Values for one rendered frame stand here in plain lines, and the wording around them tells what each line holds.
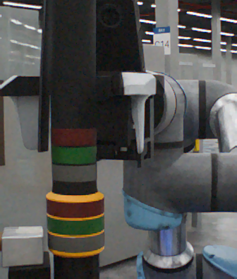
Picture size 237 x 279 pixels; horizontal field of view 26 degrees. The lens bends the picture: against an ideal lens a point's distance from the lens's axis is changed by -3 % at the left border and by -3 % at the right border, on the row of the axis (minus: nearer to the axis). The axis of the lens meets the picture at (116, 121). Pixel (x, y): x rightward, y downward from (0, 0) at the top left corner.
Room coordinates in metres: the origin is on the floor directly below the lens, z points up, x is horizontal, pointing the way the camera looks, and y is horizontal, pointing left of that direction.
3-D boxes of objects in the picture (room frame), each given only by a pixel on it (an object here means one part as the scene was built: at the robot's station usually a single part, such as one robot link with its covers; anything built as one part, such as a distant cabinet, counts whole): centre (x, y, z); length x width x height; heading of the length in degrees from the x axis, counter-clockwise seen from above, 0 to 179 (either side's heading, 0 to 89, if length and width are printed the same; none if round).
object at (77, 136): (0.39, 0.03, 1.60); 0.03 x 0.03 x 0.01
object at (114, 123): (0.50, 0.00, 1.61); 0.12 x 0.08 x 0.09; 164
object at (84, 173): (0.39, 0.03, 1.57); 0.03 x 0.03 x 0.01
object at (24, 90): (0.42, 0.07, 1.62); 0.09 x 0.03 x 0.06; 142
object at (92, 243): (0.39, 0.03, 1.52); 0.04 x 0.04 x 0.01
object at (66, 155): (0.39, 0.03, 1.59); 0.03 x 0.03 x 0.01
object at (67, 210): (0.39, 0.03, 1.55); 0.04 x 0.04 x 0.01
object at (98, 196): (0.39, 0.03, 1.54); 0.04 x 0.04 x 0.05
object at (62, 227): (0.39, 0.03, 1.54); 0.04 x 0.04 x 0.01
